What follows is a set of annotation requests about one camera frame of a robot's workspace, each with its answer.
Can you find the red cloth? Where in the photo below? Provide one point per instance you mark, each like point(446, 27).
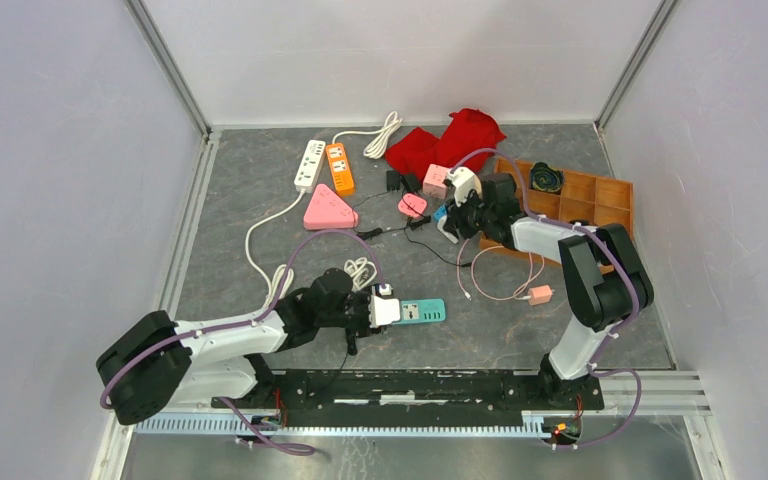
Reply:
point(469, 130)

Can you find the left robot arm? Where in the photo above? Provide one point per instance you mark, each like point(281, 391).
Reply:
point(160, 362)

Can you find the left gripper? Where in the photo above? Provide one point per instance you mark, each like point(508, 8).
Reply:
point(364, 328)

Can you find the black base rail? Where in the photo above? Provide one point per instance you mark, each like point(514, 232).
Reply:
point(381, 398)

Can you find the black power adapter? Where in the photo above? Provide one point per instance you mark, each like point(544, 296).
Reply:
point(393, 180)
point(411, 183)

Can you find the white power strip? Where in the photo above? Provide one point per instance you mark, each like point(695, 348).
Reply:
point(310, 167)

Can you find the pink plug adapter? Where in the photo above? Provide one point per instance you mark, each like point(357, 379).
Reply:
point(412, 205)
point(539, 295)

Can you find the orange power strip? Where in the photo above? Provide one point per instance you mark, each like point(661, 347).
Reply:
point(340, 170)

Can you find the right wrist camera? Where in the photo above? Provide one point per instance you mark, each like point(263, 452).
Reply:
point(463, 183)

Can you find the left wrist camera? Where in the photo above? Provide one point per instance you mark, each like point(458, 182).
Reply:
point(384, 306)

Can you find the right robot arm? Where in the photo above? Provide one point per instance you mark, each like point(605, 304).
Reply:
point(606, 283)

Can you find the pink power strip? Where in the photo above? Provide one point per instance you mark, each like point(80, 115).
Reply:
point(326, 210)

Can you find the blue plug adapter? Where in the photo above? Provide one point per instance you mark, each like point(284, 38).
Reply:
point(441, 214)

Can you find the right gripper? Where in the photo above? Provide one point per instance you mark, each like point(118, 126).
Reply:
point(455, 218)

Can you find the white cube adapter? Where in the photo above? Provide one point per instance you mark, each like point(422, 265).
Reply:
point(452, 237)

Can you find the pink cube socket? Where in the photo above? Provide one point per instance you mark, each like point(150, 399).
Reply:
point(434, 182)

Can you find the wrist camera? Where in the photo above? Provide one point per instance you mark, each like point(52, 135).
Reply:
point(463, 183)
point(384, 306)

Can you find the teal power strip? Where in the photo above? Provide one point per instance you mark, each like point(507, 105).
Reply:
point(423, 311)

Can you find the orange compartment tray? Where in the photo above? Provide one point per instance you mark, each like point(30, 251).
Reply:
point(572, 196)

